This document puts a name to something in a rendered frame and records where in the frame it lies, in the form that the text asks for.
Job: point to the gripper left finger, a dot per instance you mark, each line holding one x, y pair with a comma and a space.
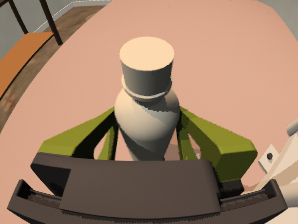
80, 141

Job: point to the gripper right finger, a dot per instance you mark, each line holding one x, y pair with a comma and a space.
231, 155

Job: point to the cream bottle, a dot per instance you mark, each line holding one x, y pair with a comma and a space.
147, 109

